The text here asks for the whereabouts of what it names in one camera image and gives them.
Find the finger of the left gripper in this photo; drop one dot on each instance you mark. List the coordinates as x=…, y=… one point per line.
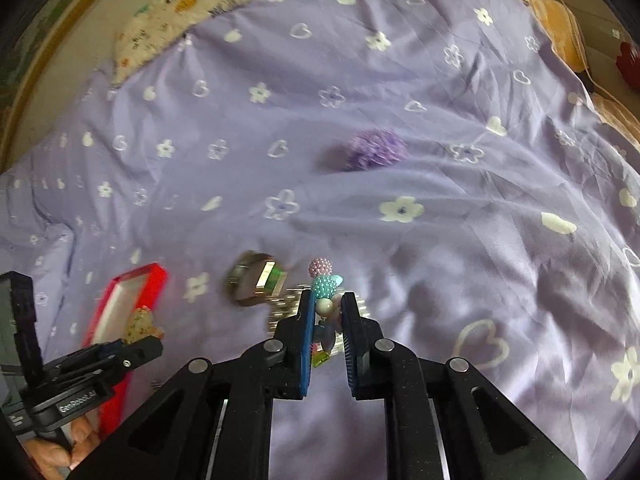
x=125, y=354

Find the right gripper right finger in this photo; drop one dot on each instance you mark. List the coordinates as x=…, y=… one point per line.
x=359, y=337

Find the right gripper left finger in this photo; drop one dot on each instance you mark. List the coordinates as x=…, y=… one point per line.
x=297, y=335

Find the yellow flower hair clip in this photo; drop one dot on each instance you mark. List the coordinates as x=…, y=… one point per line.
x=140, y=324

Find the pastel beaded keychain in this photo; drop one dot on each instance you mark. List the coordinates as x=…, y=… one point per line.
x=326, y=287

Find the left hand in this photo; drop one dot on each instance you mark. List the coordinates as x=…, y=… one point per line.
x=49, y=457

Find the red shallow box tray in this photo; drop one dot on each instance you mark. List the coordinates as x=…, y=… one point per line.
x=125, y=310

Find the purple floral bed sheet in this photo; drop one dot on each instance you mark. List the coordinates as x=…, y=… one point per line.
x=438, y=152

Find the white patterned pillow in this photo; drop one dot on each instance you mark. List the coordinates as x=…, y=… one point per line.
x=155, y=27

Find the orange mattress edge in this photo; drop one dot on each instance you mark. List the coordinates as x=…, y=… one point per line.
x=560, y=24

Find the red slipper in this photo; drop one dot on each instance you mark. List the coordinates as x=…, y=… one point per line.
x=628, y=64

